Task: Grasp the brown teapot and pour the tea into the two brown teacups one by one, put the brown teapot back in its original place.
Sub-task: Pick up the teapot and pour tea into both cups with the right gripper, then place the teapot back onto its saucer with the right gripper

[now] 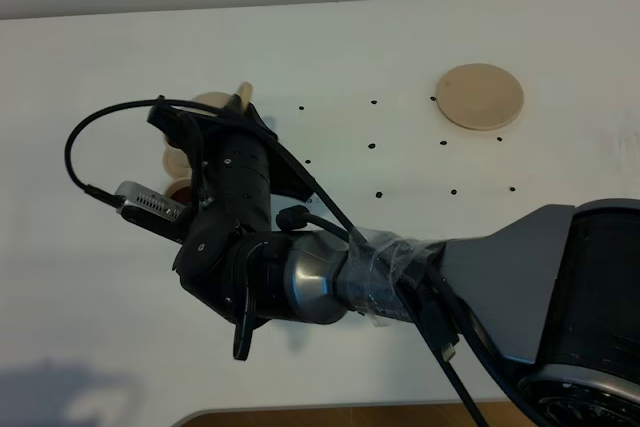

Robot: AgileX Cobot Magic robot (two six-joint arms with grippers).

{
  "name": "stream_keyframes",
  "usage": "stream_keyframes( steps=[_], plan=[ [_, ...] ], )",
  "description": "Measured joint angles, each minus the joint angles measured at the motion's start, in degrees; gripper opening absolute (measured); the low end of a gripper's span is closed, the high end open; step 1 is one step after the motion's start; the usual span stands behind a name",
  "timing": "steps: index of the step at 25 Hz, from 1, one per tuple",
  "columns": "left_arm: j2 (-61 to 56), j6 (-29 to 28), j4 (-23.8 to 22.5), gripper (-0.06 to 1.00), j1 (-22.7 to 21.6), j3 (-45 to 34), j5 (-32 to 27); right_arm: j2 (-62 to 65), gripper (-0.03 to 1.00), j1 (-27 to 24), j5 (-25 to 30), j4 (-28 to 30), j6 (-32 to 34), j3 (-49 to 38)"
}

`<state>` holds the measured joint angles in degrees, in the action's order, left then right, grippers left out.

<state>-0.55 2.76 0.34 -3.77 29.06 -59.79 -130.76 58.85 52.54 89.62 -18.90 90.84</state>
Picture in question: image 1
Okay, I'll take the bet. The beige far cup saucer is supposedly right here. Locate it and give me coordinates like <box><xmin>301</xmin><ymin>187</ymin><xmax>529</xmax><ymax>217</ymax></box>
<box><xmin>162</xmin><ymin>146</ymin><xmax>192</xmax><ymax>179</ymax></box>

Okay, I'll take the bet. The beige teacup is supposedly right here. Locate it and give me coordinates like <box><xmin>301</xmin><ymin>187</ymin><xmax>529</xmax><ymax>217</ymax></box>
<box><xmin>164</xmin><ymin>135</ymin><xmax>177</xmax><ymax>148</ymax></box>
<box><xmin>164</xmin><ymin>177</ymin><xmax>192</xmax><ymax>205</ymax></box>

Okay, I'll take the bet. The beige near teacup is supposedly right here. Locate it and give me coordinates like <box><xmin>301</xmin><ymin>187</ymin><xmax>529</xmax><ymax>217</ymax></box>
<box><xmin>164</xmin><ymin>177</ymin><xmax>192</xmax><ymax>205</ymax></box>

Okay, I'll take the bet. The black camera cable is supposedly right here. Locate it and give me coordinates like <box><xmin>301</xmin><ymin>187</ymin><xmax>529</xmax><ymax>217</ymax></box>
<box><xmin>63</xmin><ymin>98</ymin><xmax>489</xmax><ymax>427</ymax></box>

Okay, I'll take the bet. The beige round teapot saucer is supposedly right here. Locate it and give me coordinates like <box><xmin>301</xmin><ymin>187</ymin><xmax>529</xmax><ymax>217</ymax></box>
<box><xmin>435</xmin><ymin>63</ymin><xmax>525</xmax><ymax>131</ymax></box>

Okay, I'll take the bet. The beige far teacup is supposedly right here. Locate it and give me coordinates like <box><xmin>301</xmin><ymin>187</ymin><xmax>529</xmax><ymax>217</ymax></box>
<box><xmin>164</xmin><ymin>135</ymin><xmax>177</xmax><ymax>148</ymax></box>

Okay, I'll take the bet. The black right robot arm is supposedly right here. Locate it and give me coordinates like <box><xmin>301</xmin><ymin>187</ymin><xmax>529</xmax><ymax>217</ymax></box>
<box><xmin>148</xmin><ymin>98</ymin><xmax>639</xmax><ymax>426</ymax></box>

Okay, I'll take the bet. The beige ceramic teapot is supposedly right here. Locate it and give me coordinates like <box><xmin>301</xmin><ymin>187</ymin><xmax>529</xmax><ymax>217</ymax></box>
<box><xmin>192</xmin><ymin>82</ymin><xmax>254</xmax><ymax>114</ymax></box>

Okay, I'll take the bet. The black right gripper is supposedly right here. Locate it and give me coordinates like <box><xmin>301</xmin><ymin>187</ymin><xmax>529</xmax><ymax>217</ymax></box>
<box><xmin>146</xmin><ymin>95</ymin><xmax>317</xmax><ymax>326</ymax></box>

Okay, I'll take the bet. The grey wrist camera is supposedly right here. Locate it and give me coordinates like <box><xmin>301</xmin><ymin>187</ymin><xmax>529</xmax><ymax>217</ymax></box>
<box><xmin>115</xmin><ymin>181</ymin><xmax>186</xmax><ymax>244</ymax></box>

